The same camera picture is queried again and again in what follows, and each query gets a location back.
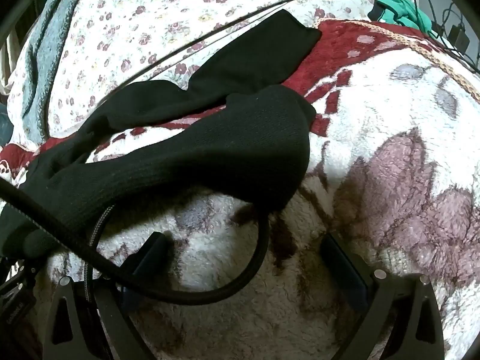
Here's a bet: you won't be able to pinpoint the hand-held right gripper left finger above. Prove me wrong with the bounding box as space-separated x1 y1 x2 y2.
41 231 172 360

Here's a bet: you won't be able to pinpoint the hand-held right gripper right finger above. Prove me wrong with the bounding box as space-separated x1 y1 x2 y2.
320 232 445 360

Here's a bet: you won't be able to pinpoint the black pants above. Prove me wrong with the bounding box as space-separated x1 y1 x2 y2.
0 9 323 250

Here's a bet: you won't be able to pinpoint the red white floral fleece blanket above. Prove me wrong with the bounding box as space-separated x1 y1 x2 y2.
0 19 480 360

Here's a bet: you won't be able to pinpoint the teal fleece jacket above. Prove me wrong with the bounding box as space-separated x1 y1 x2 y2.
20 0 94 136

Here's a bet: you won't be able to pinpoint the cream satin cloth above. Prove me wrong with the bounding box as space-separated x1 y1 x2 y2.
0 26 20 95

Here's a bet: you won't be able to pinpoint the white floral quilt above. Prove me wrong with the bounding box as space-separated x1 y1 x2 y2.
7 0 417 139

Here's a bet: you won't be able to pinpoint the black charger adapter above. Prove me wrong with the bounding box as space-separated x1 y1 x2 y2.
448 24 472 52

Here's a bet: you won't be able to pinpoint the green cloth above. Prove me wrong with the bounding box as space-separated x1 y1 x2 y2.
369 0 437 35

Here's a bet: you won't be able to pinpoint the thick black braided cable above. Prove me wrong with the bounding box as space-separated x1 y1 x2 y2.
0 178 271 306

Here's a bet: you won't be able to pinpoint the grey braided cable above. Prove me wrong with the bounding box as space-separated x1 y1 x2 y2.
84 204 117 301

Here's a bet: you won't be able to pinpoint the black charger with cables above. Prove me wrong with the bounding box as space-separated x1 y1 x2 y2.
410 0 480 70

